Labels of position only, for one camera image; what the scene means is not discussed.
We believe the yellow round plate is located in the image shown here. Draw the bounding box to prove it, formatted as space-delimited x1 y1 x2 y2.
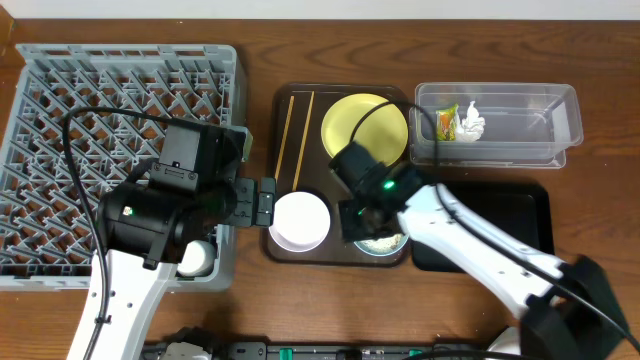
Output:
321 93 409 166

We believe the grey plastic dish rack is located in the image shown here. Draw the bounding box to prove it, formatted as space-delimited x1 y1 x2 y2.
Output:
1 44 247 292

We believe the pink round bowl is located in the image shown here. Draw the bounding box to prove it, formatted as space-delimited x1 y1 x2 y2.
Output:
269 191 331 253

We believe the light blue bowl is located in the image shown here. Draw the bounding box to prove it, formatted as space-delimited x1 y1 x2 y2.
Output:
354 234 408 257

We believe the clear plastic waste bin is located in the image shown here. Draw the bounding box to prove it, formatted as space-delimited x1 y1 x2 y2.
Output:
409 82 584 168

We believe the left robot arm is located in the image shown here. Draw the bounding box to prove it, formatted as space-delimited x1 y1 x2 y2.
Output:
68 119 276 359

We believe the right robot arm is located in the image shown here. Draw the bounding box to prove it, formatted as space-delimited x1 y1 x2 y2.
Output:
312 142 639 359

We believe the aluminium foil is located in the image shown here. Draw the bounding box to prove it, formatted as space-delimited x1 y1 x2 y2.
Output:
454 101 486 143

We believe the dark brown serving tray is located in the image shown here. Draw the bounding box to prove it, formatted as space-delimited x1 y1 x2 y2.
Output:
261 83 406 267

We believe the black waste tray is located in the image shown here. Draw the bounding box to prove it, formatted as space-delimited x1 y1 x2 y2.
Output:
410 180 555 274

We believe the wooden chopstick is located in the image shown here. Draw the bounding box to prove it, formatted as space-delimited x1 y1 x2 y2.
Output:
292 91 315 192
274 95 295 180

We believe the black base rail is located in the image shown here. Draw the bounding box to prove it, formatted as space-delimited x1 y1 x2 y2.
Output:
138 327 522 360

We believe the white plastic cup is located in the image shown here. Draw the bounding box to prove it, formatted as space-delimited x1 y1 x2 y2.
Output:
177 240 216 277

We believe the green snack wrapper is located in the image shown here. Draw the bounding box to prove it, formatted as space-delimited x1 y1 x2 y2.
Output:
436 104 459 141

